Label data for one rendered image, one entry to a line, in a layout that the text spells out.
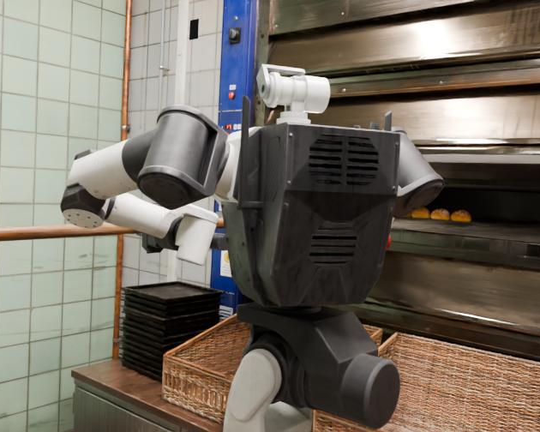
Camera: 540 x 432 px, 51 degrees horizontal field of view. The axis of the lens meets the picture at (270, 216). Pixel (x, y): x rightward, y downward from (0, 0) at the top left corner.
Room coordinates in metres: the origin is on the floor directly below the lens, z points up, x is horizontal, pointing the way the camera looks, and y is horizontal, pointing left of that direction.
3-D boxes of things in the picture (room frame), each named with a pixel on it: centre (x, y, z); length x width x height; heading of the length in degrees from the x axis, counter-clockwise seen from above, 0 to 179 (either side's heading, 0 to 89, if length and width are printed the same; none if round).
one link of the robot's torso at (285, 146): (1.02, -0.06, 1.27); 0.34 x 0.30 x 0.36; 111
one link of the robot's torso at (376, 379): (1.01, -0.10, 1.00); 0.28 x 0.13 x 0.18; 50
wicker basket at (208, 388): (1.86, -0.03, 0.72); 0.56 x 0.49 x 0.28; 50
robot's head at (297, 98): (1.08, -0.04, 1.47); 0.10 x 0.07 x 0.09; 111
